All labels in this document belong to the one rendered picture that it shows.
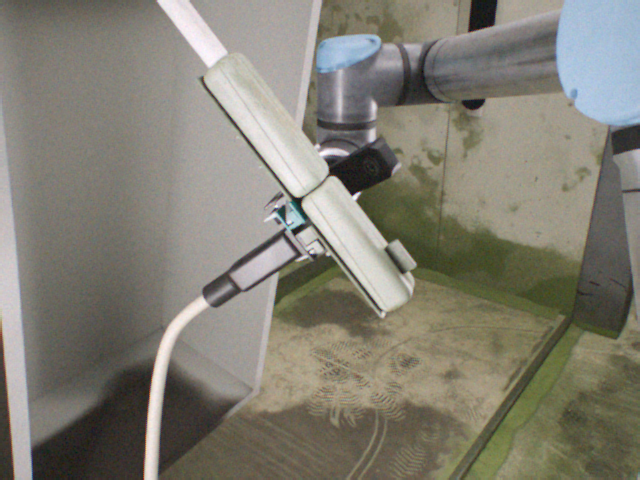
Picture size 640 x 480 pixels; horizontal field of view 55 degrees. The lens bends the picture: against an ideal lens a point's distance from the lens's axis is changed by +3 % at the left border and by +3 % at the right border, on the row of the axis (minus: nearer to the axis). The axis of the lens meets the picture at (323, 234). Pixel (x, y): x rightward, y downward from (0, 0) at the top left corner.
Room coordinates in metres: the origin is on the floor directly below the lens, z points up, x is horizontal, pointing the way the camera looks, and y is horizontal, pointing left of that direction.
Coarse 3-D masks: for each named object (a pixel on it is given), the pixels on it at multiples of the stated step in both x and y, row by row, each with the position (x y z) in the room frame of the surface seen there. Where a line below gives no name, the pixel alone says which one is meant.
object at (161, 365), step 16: (192, 304) 0.62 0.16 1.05; (208, 304) 0.62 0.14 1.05; (176, 320) 0.62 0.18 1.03; (176, 336) 0.63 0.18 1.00; (160, 352) 0.62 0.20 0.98; (160, 368) 0.62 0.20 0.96; (160, 384) 0.61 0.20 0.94; (160, 400) 0.61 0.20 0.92; (160, 416) 0.61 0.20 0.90; (160, 432) 0.61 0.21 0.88
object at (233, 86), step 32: (160, 0) 0.61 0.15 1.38; (192, 32) 0.61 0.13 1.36; (224, 64) 0.59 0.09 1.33; (224, 96) 0.59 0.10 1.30; (256, 96) 0.58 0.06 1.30; (256, 128) 0.58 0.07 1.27; (288, 128) 0.58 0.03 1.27; (288, 160) 0.57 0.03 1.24; (320, 160) 0.59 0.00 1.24; (288, 192) 0.58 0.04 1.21; (320, 192) 0.57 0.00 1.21; (320, 224) 0.56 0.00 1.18; (352, 224) 0.56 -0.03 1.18; (256, 256) 0.59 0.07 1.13; (288, 256) 0.58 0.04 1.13; (352, 256) 0.56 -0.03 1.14; (384, 256) 0.56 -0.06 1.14; (224, 288) 0.60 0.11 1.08; (384, 288) 0.55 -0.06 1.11
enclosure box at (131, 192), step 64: (0, 0) 1.02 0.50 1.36; (64, 0) 1.11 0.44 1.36; (128, 0) 1.22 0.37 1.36; (192, 0) 1.29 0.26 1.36; (256, 0) 1.20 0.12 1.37; (320, 0) 1.12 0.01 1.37; (0, 64) 1.02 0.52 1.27; (64, 64) 1.12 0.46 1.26; (128, 64) 1.23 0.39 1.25; (192, 64) 1.30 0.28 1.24; (256, 64) 1.20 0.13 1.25; (0, 128) 0.65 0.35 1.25; (64, 128) 1.13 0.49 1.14; (128, 128) 1.25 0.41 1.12; (192, 128) 1.31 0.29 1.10; (0, 192) 0.66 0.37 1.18; (64, 192) 1.13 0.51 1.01; (128, 192) 1.27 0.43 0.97; (192, 192) 1.32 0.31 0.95; (256, 192) 1.21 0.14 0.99; (0, 256) 0.66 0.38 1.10; (64, 256) 1.15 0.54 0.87; (128, 256) 1.29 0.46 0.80; (192, 256) 1.33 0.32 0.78; (0, 320) 0.67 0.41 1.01; (64, 320) 1.16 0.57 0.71; (128, 320) 1.31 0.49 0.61; (192, 320) 1.34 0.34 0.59; (256, 320) 1.22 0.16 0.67; (0, 384) 0.69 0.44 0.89; (64, 384) 1.17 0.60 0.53; (128, 384) 1.19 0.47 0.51; (192, 384) 1.22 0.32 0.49; (256, 384) 1.20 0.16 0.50; (0, 448) 0.71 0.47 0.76; (64, 448) 1.00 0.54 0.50; (128, 448) 1.02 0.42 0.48
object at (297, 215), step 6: (294, 198) 0.59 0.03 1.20; (300, 198) 0.60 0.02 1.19; (294, 204) 0.58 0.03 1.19; (300, 204) 0.59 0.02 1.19; (282, 210) 0.59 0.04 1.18; (294, 210) 0.57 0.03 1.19; (300, 210) 0.58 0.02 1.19; (282, 216) 0.58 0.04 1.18; (294, 216) 0.57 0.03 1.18; (300, 216) 0.57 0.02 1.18; (306, 216) 0.58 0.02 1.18; (282, 222) 0.57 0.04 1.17; (294, 222) 0.57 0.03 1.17; (300, 222) 0.57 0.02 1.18; (288, 228) 0.57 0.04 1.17
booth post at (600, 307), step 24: (600, 192) 2.28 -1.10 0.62; (600, 216) 2.27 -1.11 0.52; (624, 216) 2.22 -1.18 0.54; (600, 240) 2.26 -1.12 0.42; (624, 240) 2.21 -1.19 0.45; (600, 264) 2.25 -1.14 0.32; (624, 264) 2.20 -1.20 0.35; (600, 288) 2.24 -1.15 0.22; (624, 288) 2.19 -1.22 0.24; (576, 312) 2.28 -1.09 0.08; (600, 312) 2.23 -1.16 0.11; (624, 312) 2.22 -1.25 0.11
